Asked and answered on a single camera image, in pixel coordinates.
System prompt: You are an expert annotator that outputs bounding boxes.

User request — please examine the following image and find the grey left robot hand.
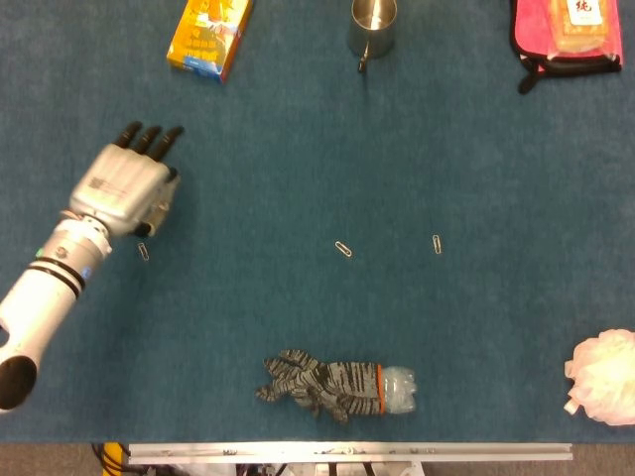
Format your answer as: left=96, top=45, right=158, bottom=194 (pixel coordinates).
left=67, top=121, right=186, bottom=238

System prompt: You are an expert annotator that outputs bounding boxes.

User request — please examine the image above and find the yellow orange snack box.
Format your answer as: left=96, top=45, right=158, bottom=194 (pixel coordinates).
left=166, top=0, right=255, bottom=84

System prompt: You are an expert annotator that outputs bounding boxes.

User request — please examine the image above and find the stainless steel cup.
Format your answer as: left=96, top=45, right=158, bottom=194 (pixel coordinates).
left=346, top=0, right=399, bottom=74

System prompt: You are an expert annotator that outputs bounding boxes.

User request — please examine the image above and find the grey black striped glove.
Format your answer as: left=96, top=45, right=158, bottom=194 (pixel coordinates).
left=254, top=349, right=387, bottom=426

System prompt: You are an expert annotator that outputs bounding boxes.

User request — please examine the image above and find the clear crushed plastic bottle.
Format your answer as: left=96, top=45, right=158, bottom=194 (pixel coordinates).
left=379, top=365, right=418, bottom=415

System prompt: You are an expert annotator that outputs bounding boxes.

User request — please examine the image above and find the pink cloth with black trim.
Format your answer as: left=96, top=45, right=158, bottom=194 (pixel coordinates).
left=509, top=0, right=624, bottom=95

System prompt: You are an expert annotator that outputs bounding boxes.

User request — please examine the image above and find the clear bag of biscuits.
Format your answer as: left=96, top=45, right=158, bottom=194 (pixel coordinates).
left=548, top=0, right=610, bottom=55

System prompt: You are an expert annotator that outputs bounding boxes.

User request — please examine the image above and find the pale pink bath loofah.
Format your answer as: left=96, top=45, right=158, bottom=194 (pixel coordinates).
left=563, top=328, right=635, bottom=426

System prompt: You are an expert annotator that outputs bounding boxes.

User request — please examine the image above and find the yellow part with black cables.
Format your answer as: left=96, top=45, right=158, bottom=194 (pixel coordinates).
left=91, top=442, right=129, bottom=475

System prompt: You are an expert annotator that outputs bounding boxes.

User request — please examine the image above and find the aluminium profile rail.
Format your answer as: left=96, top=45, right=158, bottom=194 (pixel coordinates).
left=127, top=442, right=574, bottom=466

